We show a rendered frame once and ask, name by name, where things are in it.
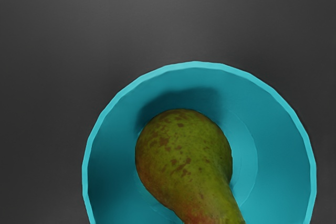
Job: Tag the green speckled pear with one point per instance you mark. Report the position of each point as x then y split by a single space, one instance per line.
183 161

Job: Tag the teal bowl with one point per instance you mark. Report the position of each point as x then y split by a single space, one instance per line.
275 140

